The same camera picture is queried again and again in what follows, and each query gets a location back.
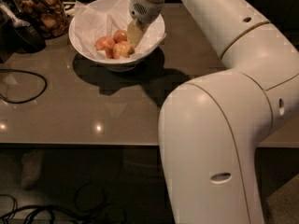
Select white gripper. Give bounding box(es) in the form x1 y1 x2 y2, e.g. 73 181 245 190
127 0 163 47

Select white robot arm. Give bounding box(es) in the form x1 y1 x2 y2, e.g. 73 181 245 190
129 0 299 224

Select white ceramic bowl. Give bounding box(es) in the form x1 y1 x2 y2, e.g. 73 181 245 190
68 0 166 73

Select white paper liner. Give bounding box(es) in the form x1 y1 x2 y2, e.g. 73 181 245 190
73 0 167 63

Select glass jar of dried chips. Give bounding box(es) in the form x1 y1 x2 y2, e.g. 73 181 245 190
14 0 69 39

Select black round appliance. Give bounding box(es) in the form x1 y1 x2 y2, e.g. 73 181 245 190
14 25 46 53

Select silver spoon handle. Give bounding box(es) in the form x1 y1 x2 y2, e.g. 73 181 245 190
0 0 30 28

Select black cable on table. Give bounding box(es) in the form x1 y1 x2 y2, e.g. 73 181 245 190
0 68 49 105

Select black cables on floor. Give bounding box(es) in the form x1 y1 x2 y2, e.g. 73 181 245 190
0 182 128 224

